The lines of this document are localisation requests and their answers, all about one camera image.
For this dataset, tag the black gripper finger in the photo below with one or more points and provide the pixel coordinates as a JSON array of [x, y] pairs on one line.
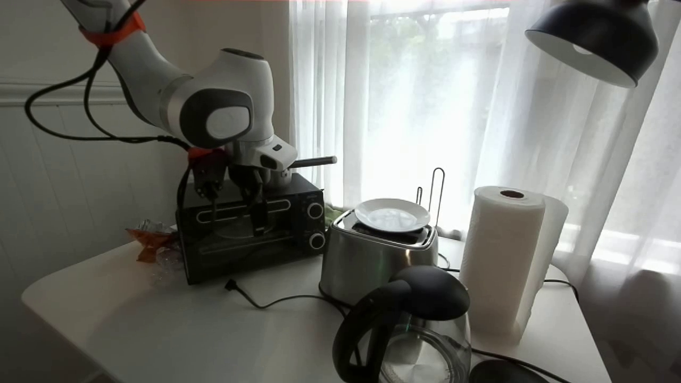
[[212, 192], [260, 206]]

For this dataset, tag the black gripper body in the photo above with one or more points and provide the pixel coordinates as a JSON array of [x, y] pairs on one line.
[[237, 163]]

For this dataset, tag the black toaster oven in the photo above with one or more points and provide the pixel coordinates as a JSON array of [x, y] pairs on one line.
[[235, 248]]

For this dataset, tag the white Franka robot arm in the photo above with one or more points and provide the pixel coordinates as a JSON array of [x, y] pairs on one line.
[[193, 93]]

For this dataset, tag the silver slot toaster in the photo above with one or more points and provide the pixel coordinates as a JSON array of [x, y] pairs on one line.
[[374, 266]]

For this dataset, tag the orange snack bag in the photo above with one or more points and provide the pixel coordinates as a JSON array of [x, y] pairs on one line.
[[149, 241]]

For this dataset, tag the crumpled clear plastic wrapper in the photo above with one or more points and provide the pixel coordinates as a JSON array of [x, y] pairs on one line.
[[168, 260]]

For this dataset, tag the white plate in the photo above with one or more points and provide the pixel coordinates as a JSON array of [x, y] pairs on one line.
[[393, 213]]

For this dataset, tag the black glass kettle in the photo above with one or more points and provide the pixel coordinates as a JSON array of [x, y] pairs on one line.
[[404, 327]]

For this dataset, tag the white sheer curtain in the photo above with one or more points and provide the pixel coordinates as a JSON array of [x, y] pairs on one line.
[[438, 108]]

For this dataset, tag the white paper towel roll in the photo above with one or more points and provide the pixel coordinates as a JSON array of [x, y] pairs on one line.
[[500, 263]]

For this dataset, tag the black kettle base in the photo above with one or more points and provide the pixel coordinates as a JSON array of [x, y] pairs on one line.
[[508, 374]]

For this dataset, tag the black lamp shade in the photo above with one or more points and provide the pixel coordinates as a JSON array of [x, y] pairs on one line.
[[597, 35]]

